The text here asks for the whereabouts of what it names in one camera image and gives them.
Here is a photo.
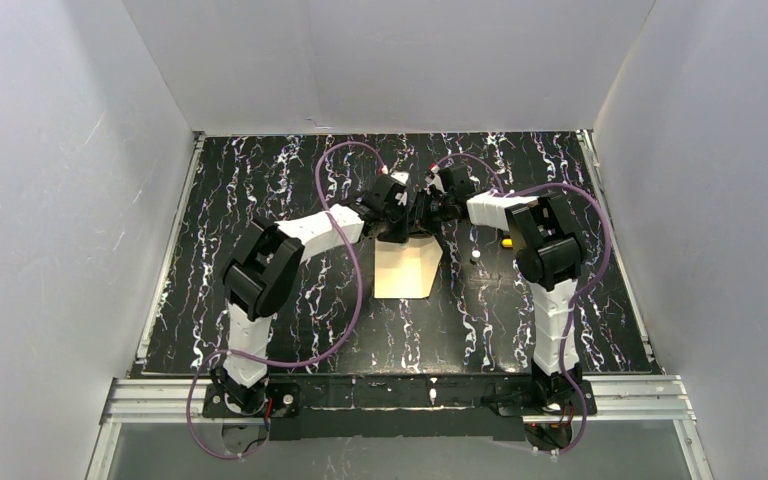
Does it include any cream envelope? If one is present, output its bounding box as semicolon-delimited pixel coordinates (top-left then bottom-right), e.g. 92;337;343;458
373;236;443;299

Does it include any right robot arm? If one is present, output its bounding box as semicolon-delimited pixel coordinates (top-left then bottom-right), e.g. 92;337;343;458
410;164;586;414

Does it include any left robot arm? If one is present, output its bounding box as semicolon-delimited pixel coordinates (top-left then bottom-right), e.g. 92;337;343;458
210;172;408;415

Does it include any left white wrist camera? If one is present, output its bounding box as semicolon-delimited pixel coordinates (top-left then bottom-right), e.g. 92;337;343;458
384;171;410;186

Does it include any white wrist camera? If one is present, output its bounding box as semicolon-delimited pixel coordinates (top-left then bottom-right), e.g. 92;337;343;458
384;171;410;186
424;163;445;194

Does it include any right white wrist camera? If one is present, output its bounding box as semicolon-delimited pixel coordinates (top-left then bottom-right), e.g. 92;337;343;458
424;163;445;194

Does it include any aluminium table frame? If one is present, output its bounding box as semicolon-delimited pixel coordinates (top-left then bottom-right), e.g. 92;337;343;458
88;131;707;479

